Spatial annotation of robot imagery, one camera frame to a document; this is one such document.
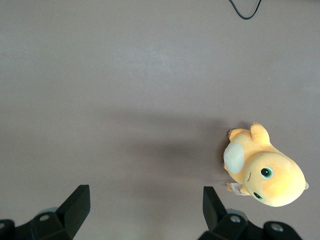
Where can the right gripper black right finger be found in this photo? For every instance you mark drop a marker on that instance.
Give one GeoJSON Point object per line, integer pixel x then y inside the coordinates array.
{"type": "Point", "coordinates": [215, 217]}

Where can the orange plush dinosaur toy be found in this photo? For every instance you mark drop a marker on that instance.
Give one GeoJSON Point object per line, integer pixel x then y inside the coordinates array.
{"type": "Point", "coordinates": [275, 180]}

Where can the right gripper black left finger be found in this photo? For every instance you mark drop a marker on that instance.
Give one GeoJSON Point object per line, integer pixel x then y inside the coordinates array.
{"type": "Point", "coordinates": [72, 215]}

